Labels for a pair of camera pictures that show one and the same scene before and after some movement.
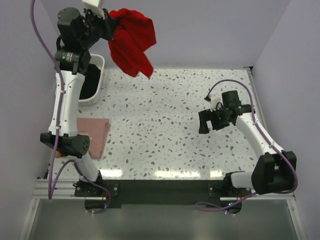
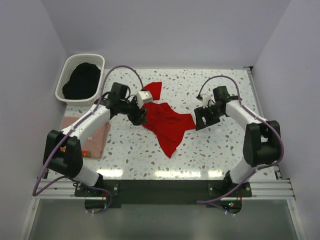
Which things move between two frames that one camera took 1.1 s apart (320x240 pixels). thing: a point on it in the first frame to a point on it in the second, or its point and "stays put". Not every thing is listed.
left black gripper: (108, 24) to (138, 118)
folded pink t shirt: (97, 129) stays put
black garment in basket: (91, 81) stays put
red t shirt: (136, 34) to (169, 124)
